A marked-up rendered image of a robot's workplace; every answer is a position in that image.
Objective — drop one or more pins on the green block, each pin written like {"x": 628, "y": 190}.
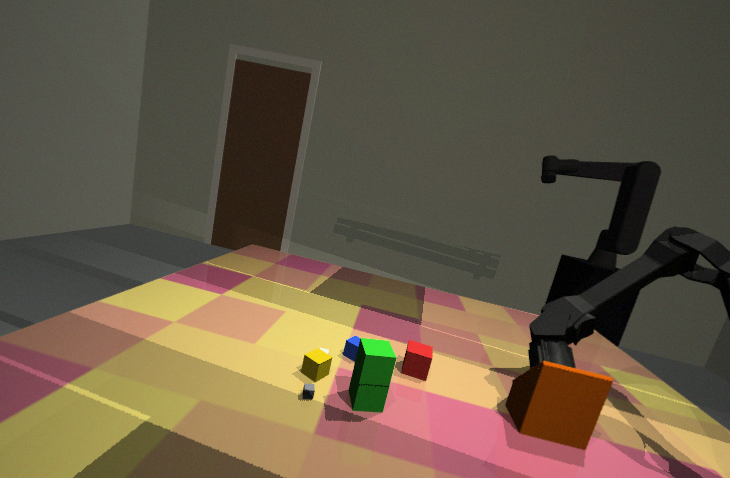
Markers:
{"x": 375, "y": 361}
{"x": 367, "y": 397}

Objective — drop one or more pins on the yellow cube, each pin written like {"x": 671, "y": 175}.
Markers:
{"x": 316, "y": 365}

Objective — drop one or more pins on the blue block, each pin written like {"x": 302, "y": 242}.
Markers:
{"x": 351, "y": 347}

